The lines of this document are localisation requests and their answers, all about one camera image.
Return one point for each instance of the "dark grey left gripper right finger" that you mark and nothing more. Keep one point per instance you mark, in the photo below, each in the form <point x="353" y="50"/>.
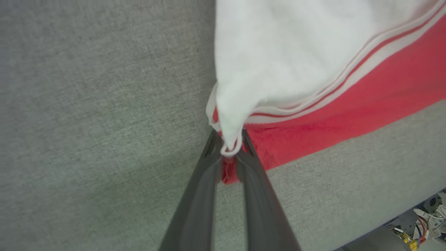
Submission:
<point x="264" y="209"/>

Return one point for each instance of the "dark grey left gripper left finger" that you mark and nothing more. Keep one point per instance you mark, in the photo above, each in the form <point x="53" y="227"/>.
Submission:
<point x="195" y="209"/>

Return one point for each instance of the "red and white basketball jersey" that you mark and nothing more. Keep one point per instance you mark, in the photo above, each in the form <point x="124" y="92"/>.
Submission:
<point x="296" y="52"/>

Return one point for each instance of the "grey fabric sofa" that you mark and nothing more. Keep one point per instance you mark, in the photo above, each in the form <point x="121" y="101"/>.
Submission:
<point x="87" y="122"/>

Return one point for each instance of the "robot base with exposed wiring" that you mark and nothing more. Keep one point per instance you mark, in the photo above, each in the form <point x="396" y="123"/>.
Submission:
<point x="428" y="223"/>

